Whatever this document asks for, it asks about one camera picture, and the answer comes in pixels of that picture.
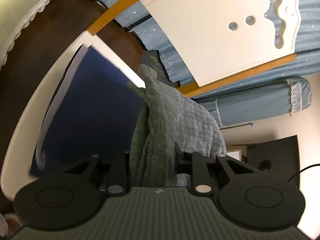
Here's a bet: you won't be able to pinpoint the grey knitted garment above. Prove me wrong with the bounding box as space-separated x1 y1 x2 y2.
127 64 227 187

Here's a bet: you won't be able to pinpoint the folded dark blue clothes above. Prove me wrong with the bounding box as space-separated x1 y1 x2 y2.
30 45 143 178

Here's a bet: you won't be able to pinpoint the dark blue booklet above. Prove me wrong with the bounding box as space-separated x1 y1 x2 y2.
141 50 180 88

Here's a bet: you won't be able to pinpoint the blue star-pattern curtain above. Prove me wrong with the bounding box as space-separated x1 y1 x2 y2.
81 0 320 127

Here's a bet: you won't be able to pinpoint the white wooden bed board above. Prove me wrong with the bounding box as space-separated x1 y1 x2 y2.
139 0 302 87

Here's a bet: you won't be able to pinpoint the cream lace-edged cloth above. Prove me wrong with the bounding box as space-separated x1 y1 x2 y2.
0 0 52 66

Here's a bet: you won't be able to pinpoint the orange wooden bed rail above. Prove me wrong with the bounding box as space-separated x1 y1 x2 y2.
87 0 298 99

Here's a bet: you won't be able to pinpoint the black cable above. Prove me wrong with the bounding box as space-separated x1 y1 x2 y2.
286 163 320 183

